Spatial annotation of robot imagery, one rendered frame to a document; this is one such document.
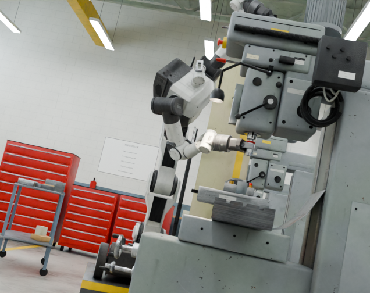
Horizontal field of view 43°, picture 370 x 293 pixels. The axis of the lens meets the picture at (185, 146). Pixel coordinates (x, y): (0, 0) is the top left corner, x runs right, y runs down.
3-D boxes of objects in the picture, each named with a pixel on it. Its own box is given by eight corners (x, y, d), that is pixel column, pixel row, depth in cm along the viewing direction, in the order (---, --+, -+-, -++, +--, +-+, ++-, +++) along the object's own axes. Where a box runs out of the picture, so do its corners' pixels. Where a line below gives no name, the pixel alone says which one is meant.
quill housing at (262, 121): (235, 125, 225) (248, 64, 230) (233, 134, 246) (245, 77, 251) (274, 133, 224) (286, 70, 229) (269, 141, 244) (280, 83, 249)
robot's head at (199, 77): (190, 86, 258) (194, 74, 252) (191, 74, 265) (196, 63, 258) (201, 89, 259) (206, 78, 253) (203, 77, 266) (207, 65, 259)
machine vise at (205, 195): (196, 199, 227) (200, 177, 228) (198, 201, 241) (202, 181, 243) (267, 214, 222) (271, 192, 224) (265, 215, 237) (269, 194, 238)
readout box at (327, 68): (315, 78, 199) (323, 33, 202) (310, 85, 208) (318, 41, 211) (362, 87, 197) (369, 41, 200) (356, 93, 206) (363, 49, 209)
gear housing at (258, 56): (241, 61, 229) (245, 42, 230) (238, 77, 253) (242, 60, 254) (309, 73, 226) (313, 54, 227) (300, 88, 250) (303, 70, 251)
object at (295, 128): (276, 126, 222) (285, 75, 226) (270, 136, 246) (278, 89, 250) (316, 134, 220) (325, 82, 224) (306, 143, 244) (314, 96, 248)
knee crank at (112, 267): (97, 270, 239) (99, 258, 240) (100, 269, 245) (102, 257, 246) (138, 279, 237) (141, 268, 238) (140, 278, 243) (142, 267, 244)
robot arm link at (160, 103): (156, 123, 258) (151, 101, 251) (163, 116, 265) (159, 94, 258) (175, 124, 253) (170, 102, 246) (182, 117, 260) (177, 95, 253)
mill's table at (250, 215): (210, 217, 175) (214, 196, 176) (212, 221, 297) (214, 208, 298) (271, 231, 172) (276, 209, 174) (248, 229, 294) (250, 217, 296)
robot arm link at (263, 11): (265, 31, 252) (248, 20, 256) (277, 17, 251) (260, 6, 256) (260, 20, 240) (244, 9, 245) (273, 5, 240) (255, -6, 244)
